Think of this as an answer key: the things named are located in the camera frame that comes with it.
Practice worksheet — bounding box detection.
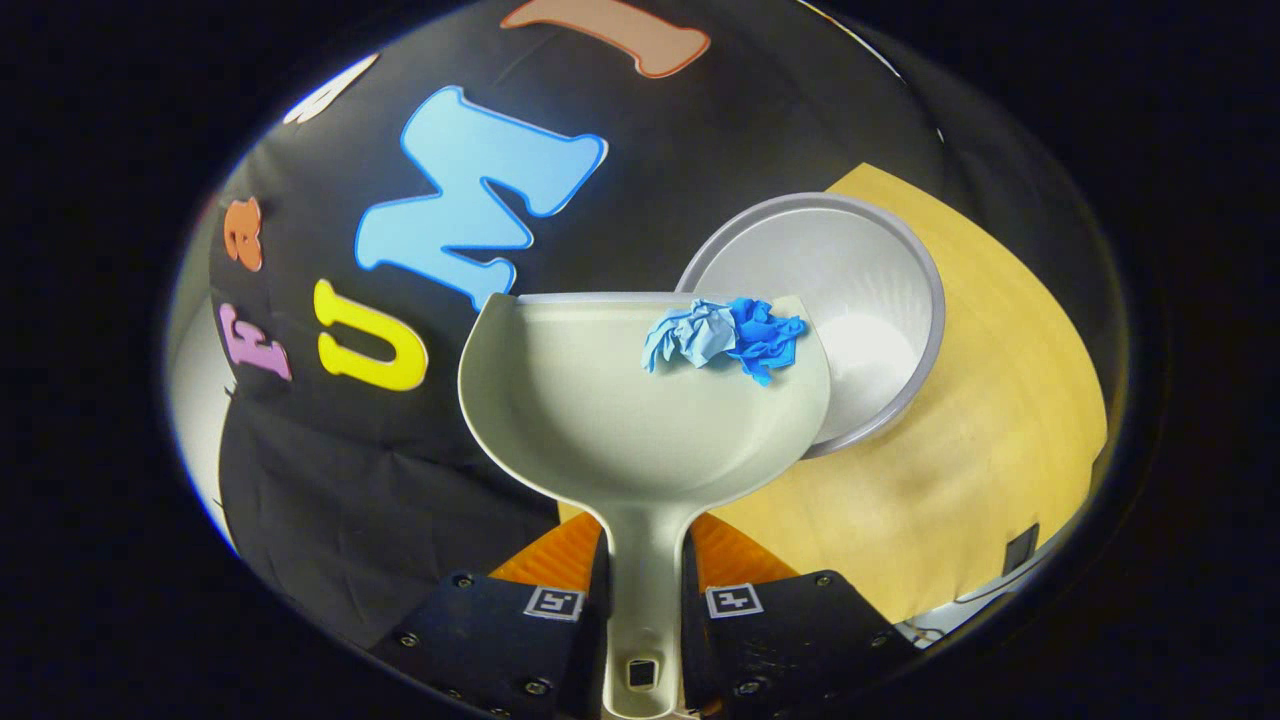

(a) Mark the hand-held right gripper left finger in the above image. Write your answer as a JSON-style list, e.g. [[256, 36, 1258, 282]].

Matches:
[[370, 512, 609, 720]]

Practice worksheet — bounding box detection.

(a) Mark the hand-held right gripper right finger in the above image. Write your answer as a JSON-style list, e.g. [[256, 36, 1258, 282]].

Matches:
[[682, 512, 916, 713]]

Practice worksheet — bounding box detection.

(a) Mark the white plastic dustpan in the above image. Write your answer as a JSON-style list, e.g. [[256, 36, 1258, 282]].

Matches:
[[458, 292, 833, 719]]

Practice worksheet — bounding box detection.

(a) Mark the light blue paper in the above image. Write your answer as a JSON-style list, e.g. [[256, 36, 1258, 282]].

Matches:
[[642, 298, 741, 373]]

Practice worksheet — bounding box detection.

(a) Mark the white ribbed garbage bin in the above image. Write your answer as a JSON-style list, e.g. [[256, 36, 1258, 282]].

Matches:
[[676, 192, 947, 459]]

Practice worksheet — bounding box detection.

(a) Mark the wooden desktop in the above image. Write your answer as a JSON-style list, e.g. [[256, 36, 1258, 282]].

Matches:
[[560, 163, 1109, 626]]

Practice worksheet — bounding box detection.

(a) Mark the black backdrop cloth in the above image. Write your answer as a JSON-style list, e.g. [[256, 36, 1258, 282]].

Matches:
[[205, 0, 951, 651]]

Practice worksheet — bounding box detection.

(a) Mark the black desk cable cover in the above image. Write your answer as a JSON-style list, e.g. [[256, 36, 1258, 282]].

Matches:
[[1003, 523, 1041, 576]]

